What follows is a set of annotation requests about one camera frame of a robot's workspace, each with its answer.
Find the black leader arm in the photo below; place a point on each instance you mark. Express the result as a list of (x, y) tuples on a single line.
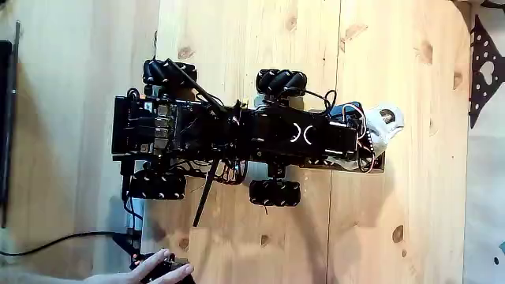
[(136, 246)]

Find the person's hand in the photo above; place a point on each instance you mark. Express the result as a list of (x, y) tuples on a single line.
[(130, 276)]

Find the black mecanum wheel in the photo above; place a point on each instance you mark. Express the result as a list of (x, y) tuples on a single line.
[(169, 73), (275, 192), (158, 185), (281, 82)]

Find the black perforated sheet with heart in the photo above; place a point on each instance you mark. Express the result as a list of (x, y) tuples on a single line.
[(483, 53)]

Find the black diagonal rod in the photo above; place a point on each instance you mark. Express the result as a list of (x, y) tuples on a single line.
[(195, 84)]

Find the black flat panel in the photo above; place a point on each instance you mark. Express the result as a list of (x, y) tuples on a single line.
[(4, 118)]

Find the black oval camera box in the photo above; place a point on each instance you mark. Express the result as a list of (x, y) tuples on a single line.
[(344, 109)]

